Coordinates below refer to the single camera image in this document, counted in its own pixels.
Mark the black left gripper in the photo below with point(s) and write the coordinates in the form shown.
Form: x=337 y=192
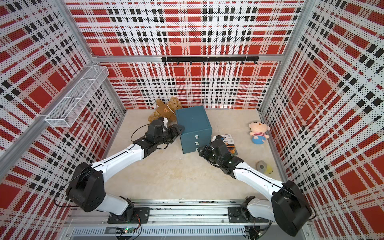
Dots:
x=176 y=133

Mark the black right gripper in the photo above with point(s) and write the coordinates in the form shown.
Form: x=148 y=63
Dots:
x=205 y=152

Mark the teal drawer cabinet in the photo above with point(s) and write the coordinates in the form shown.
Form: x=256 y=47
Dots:
x=198 y=130

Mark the orange marigold seed bag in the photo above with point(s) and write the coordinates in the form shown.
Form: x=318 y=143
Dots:
x=229 y=142

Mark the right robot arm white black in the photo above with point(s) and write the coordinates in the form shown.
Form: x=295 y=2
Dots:
x=284 y=203

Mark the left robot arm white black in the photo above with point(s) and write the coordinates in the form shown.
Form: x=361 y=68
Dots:
x=87 y=186

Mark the brown teddy bear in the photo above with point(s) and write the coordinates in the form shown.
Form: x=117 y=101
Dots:
x=166 y=110

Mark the plush doll striped shirt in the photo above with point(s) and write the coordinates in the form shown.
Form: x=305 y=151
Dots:
x=259 y=132

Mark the green circuit board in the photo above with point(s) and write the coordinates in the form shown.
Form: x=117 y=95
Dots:
x=124 y=231

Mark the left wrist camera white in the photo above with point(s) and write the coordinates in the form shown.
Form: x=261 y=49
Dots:
x=164 y=120

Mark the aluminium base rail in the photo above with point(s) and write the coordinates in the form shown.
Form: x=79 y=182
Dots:
x=163 y=219

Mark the black hook rail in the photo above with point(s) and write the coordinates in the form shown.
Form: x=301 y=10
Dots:
x=178 y=60

